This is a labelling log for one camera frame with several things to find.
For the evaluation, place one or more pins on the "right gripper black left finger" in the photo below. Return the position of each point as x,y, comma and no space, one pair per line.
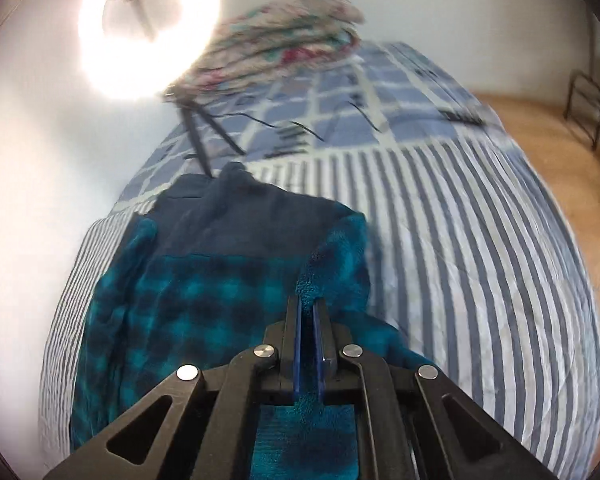
290,352

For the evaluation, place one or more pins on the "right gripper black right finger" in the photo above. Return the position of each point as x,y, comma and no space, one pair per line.
326,353

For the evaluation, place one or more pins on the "teal plaid fleece jacket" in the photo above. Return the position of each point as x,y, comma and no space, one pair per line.
200,277

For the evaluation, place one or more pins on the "blue white striped quilt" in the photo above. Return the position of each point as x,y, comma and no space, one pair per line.
471,259

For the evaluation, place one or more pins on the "floral folded blanket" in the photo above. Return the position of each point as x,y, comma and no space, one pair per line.
273,40

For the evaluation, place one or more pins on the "round bright ring light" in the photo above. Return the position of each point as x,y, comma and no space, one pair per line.
131,50

